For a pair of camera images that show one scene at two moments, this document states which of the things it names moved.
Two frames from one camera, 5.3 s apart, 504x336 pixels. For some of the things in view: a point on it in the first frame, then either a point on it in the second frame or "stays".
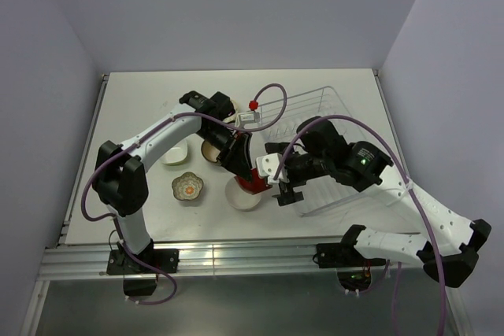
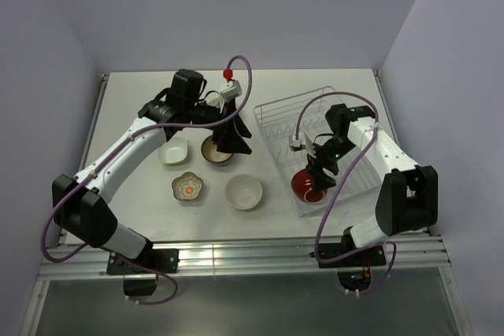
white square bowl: (177, 154) stays
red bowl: (255, 185) -> (302, 186)
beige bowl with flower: (239, 197) stays
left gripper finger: (239, 159) -> (241, 127)
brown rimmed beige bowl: (209, 152) stays
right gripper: (287, 192) -> (320, 179)
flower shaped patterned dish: (187, 186) stays
